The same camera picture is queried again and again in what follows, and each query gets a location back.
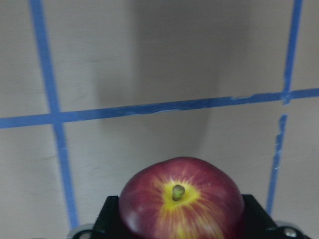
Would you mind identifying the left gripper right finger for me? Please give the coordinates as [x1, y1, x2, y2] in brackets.
[242, 194, 277, 231]

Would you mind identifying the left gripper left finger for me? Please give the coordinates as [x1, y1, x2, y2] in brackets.
[93, 196, 119, 233]

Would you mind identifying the dark red apple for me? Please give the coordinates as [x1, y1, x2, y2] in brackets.
[119, 157, 245, 239]

